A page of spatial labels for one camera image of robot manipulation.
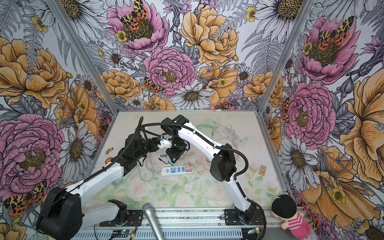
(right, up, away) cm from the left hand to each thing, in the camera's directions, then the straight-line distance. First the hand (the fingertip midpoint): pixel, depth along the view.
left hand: (159, 143), depth 86 cm
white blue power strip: (+8, -16, +2) cm, 18 cm away
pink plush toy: (+62, -28, -15) cm, 69 cm away
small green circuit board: (-13, -40, -14) cm, 44 cm away
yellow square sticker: (+59, -16, +4) cm, 62 cm away
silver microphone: (-2, -31, -12) cm, 33 cm away
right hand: (+11, -9, -8) cm, 16 cm away
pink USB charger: (+16, -14, -1) cm, 21 cm away
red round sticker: (-34, -11, +9) cm, 36 cm away
